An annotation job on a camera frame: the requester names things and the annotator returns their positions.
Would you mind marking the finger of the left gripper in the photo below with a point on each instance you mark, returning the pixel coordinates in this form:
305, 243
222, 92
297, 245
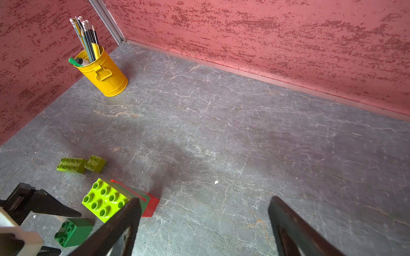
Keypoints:
25, 199
49, 251

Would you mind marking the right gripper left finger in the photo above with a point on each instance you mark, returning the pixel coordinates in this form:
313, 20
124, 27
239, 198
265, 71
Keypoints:
117, 236

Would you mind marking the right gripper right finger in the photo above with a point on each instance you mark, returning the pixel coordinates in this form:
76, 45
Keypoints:
293, 235

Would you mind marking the dark green 2x2 brick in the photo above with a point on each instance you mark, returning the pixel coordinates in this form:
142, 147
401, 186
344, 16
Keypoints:
73, 232

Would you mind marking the lime 2x4 brick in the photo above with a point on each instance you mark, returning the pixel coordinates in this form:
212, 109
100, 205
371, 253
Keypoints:
106, 198
75, 165

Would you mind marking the red 2x4 brick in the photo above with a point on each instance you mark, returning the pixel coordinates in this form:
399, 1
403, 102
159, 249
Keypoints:
152, 201

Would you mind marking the lime 2x2 brick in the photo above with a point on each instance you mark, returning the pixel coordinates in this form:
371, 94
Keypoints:
95, 164

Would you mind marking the dark green 2x4 brick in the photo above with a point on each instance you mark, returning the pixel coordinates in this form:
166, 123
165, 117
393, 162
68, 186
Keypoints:
142, 199

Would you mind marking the yellow pencil cup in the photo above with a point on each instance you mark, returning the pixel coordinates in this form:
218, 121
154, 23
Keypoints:
105, 75

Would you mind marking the pencils in cup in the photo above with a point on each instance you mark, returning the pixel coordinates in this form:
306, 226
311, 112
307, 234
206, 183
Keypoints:
89, 40

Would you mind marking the left corner aluminium post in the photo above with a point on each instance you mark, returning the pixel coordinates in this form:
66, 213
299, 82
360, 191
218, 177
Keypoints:
108, 20

